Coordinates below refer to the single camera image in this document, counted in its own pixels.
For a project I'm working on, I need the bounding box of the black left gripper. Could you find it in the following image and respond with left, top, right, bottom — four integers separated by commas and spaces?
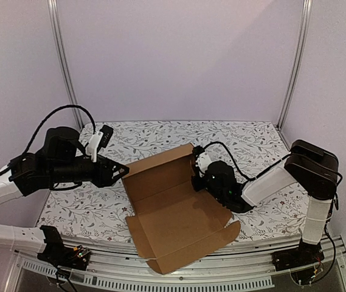
50, 154, 130, 187

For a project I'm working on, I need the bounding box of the brown cardboard box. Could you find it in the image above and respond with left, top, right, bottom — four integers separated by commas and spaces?
123, 144, 241, 274

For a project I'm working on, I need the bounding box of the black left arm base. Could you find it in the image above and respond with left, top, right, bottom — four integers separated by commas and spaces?
37, 225, 91, 271

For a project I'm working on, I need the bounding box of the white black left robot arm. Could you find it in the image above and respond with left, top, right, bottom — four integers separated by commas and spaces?
0, 126, 130, 270

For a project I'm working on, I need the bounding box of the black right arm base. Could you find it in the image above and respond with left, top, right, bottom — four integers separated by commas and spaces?
271, 240, 325, 286

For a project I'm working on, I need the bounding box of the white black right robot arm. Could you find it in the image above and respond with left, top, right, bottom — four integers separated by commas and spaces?
192, 139, 343, 265

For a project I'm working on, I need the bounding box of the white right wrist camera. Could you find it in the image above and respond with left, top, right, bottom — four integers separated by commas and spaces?
192, 146, 212, 177

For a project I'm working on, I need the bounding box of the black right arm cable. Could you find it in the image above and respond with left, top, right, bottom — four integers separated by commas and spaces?
201, 140, 292, 182

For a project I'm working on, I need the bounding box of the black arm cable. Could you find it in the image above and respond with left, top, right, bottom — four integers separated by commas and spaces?
201, 140, 292, 182
22, 105, 97, 159

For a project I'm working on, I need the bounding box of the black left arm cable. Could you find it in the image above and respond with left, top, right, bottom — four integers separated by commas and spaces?
22, 105, 97, 159

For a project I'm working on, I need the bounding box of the front aluminium rail frame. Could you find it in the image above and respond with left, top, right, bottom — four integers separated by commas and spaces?
4, 235, 346, 291

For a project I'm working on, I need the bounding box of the left rear aluminium frame post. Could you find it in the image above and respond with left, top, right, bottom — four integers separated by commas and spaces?
46, 0, 85, 130

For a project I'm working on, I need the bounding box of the aluminium frame post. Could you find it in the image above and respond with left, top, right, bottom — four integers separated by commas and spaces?
276, 0, 313, 131
46, 0, 85, 130

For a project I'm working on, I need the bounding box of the right rear aluminium frame post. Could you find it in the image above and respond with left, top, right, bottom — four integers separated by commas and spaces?
276, 0, 313, 131

